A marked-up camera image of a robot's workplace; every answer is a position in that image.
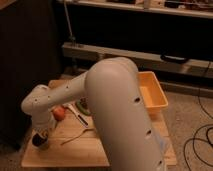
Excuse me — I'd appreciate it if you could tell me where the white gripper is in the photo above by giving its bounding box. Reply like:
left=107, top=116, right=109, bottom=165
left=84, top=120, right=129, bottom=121
left=34, top=121, right=56, bottom=139

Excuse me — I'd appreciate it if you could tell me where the dark metal cup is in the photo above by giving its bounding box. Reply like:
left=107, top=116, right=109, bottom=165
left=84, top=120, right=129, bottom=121
left=32, top=133, right=49, bottom=150

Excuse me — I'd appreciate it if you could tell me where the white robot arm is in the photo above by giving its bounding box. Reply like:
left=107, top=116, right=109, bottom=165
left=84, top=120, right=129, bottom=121
left=21, top=57, right=167, bottom=171

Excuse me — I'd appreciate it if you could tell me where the orange fruit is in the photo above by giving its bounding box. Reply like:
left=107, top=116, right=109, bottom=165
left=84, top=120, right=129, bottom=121
left=52, top=106, right=65, bottom=121

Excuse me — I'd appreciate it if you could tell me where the wooden table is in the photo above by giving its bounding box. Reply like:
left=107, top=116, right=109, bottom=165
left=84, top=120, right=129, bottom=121
left=21, top=79, right=178, bottom=169

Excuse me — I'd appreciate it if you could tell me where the white dish brush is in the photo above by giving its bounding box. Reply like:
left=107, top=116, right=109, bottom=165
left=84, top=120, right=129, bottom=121
left=67, top=104, right=88, bottom=128

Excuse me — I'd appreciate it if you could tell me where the green scrub brush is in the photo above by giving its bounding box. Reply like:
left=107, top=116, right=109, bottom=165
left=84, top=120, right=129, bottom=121
left=75, top=98, right=91, bottom=116

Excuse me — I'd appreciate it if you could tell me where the wooden spoon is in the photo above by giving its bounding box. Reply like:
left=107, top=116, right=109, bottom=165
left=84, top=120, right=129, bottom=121
left=60, top=128, right=95, bottom=146

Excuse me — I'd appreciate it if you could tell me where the yellow plastic bin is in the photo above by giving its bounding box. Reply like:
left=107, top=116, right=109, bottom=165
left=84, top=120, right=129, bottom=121
left=139, top=71, right=168, bottom=114

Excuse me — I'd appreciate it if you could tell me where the grey metal rail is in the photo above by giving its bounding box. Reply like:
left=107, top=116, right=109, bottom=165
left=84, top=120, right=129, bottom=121
left=62, top=42, right=213, bottom=78

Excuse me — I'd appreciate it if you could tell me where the black handle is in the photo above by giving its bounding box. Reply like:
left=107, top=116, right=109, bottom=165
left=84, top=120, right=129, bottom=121
left=160, top=55, right=189, bottom=64

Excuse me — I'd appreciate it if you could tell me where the black cable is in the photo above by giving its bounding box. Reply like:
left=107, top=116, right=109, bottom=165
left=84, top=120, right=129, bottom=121
left=183, top=61, right=213, bottom=171

